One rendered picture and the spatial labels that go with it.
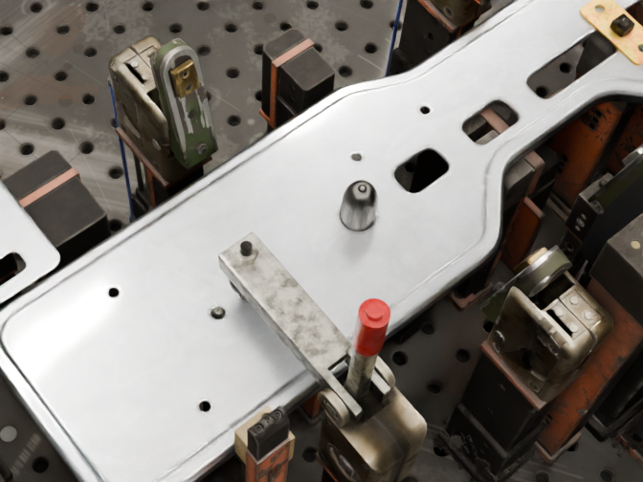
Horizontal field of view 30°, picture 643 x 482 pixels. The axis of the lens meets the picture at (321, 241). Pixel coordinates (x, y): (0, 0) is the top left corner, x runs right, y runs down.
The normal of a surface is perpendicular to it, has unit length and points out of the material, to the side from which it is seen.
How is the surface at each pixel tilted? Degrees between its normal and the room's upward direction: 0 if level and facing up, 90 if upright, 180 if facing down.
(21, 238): 0
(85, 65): 0
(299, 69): 0
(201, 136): 78
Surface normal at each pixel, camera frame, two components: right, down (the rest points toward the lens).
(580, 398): -0.77, 0.54
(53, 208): 0.06, -0.46
